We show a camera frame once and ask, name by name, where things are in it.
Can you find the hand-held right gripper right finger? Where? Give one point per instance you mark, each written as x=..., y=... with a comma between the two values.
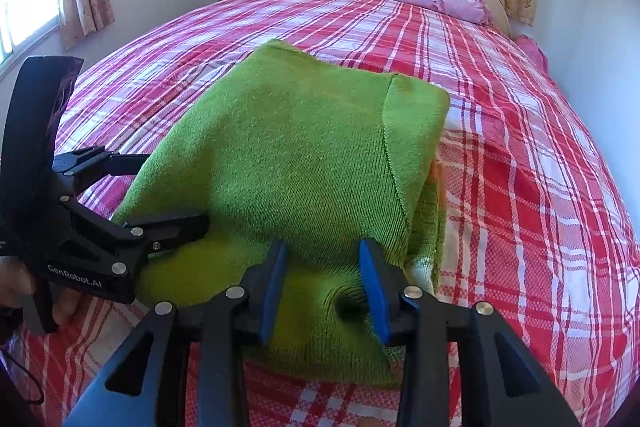
x=375, y=294

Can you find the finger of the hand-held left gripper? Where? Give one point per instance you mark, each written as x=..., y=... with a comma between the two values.
x=120, y=163
x=165, y=229

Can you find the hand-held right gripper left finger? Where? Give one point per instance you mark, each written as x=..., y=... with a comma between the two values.
x=272, y=294

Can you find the green knit sweater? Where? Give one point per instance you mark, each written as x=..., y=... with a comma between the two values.
x=300, y=147

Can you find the person's left hand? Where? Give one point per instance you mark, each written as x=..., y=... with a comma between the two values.
x=65, y=307

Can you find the red plaid bedsheet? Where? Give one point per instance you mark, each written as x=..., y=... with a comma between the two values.
x=525, y=207

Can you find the pink cloth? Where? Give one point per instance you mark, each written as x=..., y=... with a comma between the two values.
x=532, y=52

